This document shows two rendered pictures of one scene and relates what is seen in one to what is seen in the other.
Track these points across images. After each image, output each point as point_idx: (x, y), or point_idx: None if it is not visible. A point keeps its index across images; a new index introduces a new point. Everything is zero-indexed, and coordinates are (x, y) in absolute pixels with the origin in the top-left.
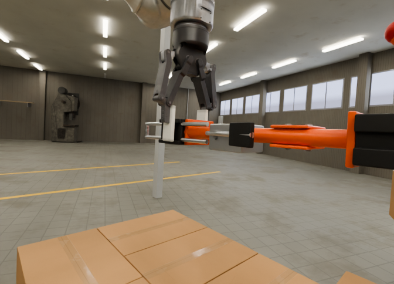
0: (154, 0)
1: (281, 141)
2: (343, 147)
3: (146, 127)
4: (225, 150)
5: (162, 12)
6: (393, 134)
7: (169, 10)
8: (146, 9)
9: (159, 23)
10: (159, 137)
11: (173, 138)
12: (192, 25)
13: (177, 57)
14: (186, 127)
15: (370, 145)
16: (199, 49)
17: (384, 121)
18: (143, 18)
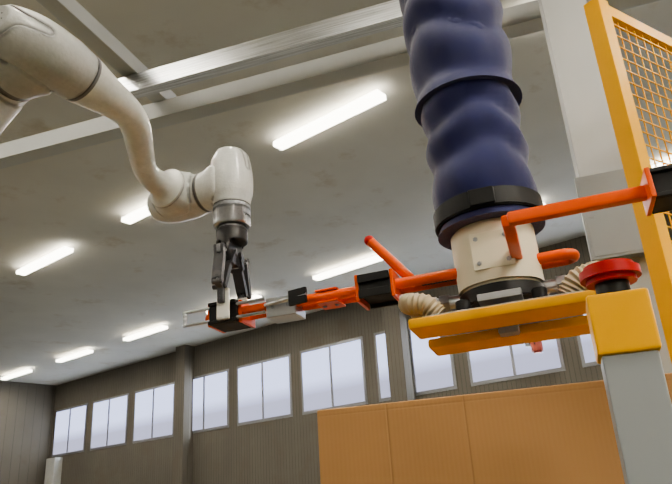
0: (188, 200)
1: (322, 299)
2: (354, 294)
3: (185, 316)
4: (282, 314)
5: (191, 209)
6: (371, 282)
7: (200, 209)
8: (177, 206)
9: (181, 218)
10: (207, 320)
11: (229, 315)
12: (239, 226)
13: (227, 249)
14: (240, 306)
15: (364, 288)
16: (239, 245)
17: (367, 276)
18: (167, 212)
